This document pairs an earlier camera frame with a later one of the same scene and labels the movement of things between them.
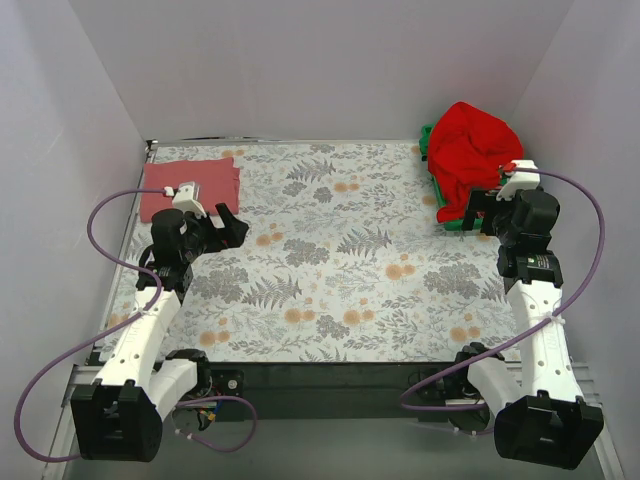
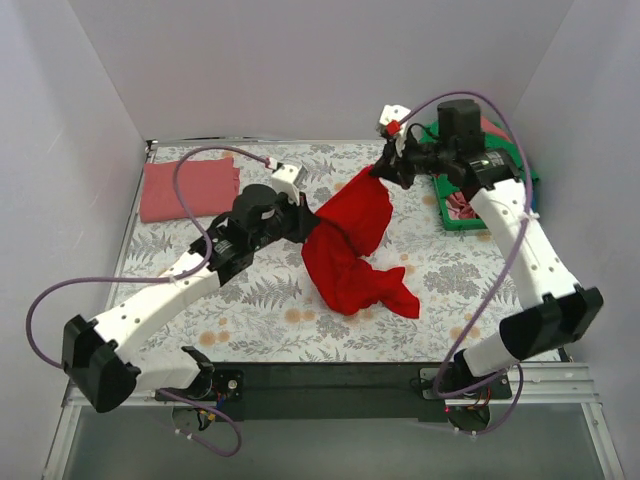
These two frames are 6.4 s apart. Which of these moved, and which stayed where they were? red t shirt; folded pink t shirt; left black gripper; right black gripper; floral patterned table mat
Moved: right black gripper; left black gripper; red t shirt
Stayed: folded pink t shirt; floral patterned table mat
